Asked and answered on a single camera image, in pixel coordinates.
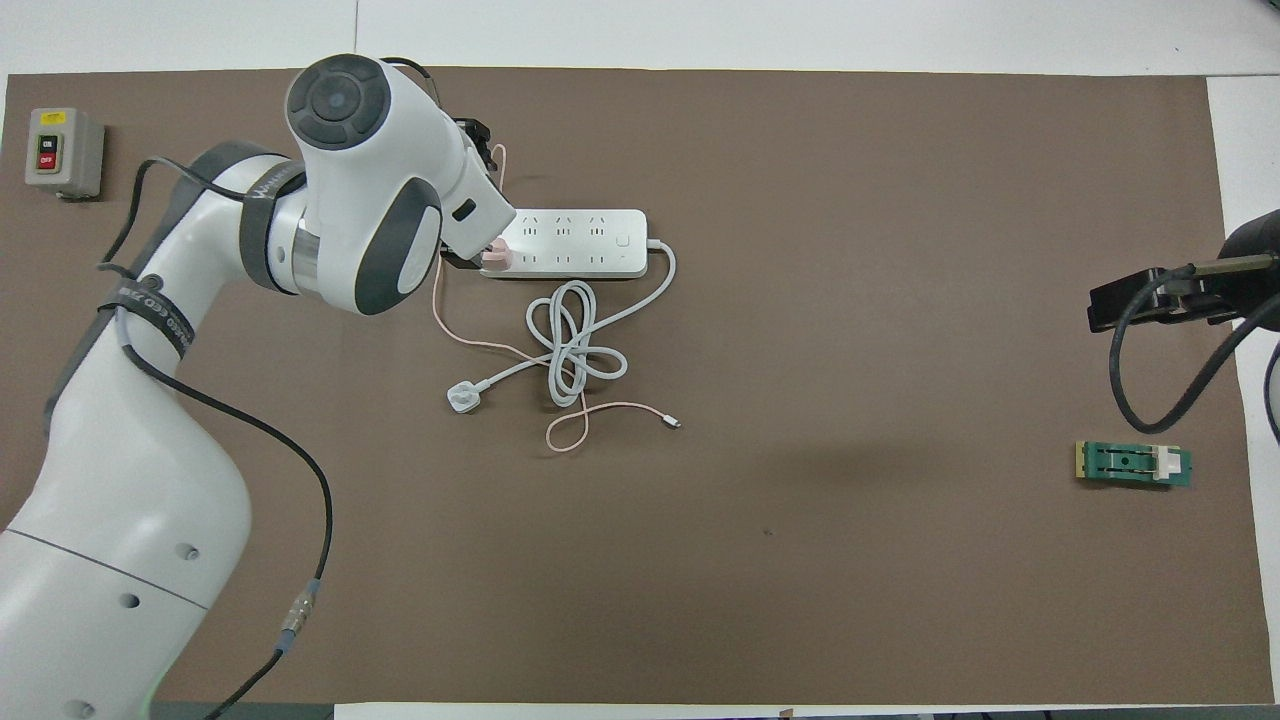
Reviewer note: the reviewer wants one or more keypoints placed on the green connector block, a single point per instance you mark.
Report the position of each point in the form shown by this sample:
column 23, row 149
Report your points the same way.
column 1130, row 465

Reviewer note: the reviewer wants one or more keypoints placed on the pink charger adapter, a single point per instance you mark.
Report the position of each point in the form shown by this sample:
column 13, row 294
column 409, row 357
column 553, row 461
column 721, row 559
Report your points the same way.
column 499, row 257

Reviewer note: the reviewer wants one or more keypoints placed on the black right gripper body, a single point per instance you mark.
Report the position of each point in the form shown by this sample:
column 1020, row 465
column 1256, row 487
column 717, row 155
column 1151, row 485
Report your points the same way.
column 1190, row 295

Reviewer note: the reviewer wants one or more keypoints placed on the brown table mat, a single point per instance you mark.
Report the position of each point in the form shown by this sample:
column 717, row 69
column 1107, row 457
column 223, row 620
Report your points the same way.
column 800, row 600

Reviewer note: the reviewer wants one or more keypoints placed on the grey on-off switch box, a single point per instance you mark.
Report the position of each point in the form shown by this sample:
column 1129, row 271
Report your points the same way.
column 62, row 152

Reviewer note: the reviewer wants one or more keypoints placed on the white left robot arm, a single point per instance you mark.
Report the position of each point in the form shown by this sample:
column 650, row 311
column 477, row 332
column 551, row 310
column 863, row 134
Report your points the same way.
column 130, row 480

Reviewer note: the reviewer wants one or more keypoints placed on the white power strip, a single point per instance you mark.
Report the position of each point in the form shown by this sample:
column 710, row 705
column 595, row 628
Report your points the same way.
column 590, row 245

